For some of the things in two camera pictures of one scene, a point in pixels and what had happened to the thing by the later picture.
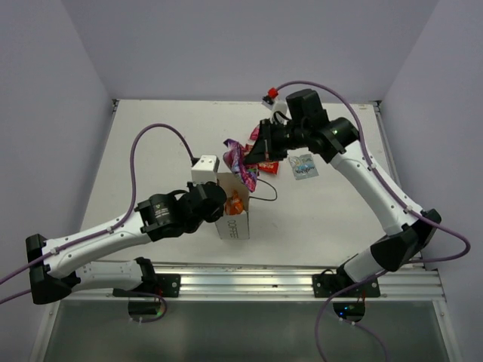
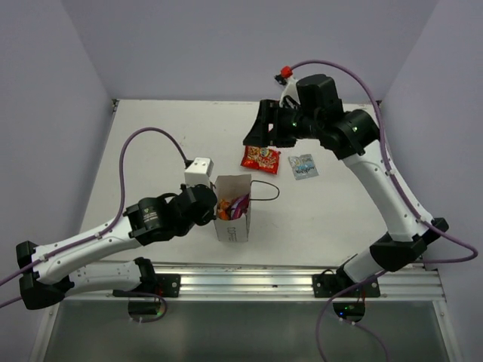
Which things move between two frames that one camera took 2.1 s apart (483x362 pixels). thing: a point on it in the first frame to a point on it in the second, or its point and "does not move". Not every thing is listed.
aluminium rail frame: [284, 283] does not move
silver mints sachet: [303, 167] does not move
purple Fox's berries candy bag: [235, 157] to [239, 206]
